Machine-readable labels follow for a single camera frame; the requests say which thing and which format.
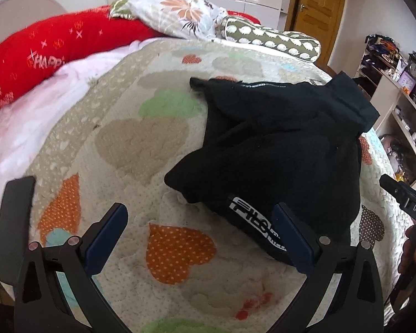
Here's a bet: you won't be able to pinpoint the black pants with white logo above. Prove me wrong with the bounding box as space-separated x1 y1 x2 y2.
164 73 379 262

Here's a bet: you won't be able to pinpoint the right hand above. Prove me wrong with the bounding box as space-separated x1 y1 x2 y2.
397 226 416 274

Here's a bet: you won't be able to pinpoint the heart patterned quilt bedspread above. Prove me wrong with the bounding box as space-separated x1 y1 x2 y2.
13 37 408 333

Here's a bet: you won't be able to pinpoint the pink bed sheet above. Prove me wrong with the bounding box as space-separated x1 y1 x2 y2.
0 38 154 206

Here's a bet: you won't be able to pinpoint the beige shelf unit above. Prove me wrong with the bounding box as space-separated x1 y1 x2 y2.
354 34 416 190

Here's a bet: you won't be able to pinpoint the small desk clock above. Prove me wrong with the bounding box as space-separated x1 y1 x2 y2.
406 51 416 81

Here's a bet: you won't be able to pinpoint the red happy bolster pillow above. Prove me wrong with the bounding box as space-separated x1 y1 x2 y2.
0 5 265 123

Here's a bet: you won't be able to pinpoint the olive white patterned bolster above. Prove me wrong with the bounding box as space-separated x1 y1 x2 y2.
215 15 322 62

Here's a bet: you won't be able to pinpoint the beige round headboard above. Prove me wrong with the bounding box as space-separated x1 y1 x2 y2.
0 0 67 43

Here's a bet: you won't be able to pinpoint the brown wooden door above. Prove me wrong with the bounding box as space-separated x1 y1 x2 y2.
285 0 345 39

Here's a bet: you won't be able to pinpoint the white floral pillow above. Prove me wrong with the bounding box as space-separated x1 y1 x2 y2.
109 0 228 41

